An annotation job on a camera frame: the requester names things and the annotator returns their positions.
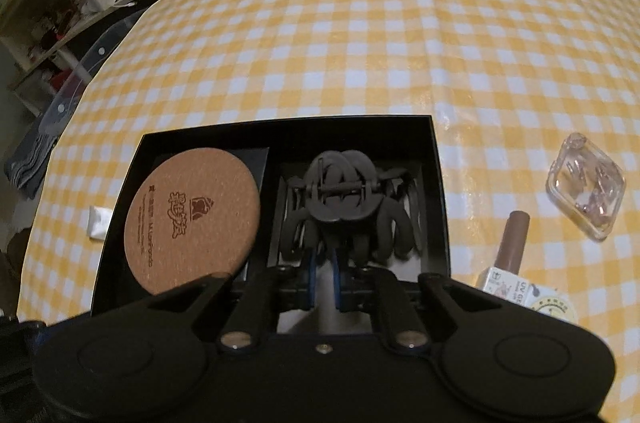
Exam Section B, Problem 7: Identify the clear plastic storage bin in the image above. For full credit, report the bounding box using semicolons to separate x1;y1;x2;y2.
38;8;145;138

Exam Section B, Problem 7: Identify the clear small jewelry case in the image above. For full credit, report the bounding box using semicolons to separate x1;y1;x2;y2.
546;132;626;241

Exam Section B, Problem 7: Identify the round cork coaster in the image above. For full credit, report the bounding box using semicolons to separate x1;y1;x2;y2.
124;148;260;295

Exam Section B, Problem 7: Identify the black hair claw clip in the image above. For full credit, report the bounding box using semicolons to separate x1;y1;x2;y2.
279;150;426;266

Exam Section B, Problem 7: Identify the yellow white checkered tablecloth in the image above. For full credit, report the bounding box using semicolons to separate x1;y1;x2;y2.
17;0;639;422

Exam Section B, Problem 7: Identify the round tape measure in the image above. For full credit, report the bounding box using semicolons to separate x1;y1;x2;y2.
474;266;580;327

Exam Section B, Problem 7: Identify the folded dark striped fabric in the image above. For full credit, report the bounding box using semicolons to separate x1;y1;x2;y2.
3;117;58;198

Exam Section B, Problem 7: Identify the black cardboard box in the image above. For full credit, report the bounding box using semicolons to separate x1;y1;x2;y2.
91;115;450;314

